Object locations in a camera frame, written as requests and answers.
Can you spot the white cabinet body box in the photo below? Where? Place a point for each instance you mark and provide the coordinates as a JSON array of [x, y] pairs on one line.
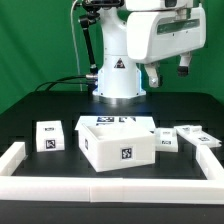
[[117, 146]]

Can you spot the white cabinet top block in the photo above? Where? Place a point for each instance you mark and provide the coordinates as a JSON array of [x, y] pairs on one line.
[[49, 136]]

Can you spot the white U-shaped fence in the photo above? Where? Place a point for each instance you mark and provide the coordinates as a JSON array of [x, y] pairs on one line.
[[207, 191]]

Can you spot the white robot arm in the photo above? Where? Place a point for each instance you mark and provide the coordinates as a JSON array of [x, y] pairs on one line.
[[119, 79]]

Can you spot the white cabinet door panel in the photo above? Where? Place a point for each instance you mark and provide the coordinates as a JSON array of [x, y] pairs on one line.
[[196, 136], [166, 140]]

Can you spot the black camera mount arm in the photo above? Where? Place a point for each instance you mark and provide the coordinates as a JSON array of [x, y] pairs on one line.
[[91, 17]]

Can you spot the white marker base plate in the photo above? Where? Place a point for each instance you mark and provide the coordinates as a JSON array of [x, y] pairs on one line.
[[145, 121]]

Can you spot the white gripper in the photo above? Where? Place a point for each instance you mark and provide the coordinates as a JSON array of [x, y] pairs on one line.
[[153, 36]]

